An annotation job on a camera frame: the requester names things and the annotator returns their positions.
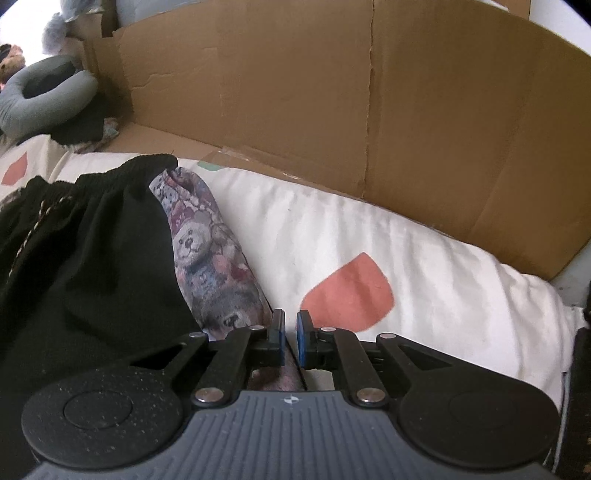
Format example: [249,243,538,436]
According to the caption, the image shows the black garment with printed lining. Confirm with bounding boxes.
[0,154,306,480]

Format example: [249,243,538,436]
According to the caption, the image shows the white bear print bedsheet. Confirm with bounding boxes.
[1,137,584,403]

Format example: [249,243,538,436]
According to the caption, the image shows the brown cardboard sheet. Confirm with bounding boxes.
[84,1,590,279]

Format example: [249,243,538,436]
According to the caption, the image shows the grey neck pillow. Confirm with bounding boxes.
[1,55,98,139]

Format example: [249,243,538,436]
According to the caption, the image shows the small plush toy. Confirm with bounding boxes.
[0,44,26,84]

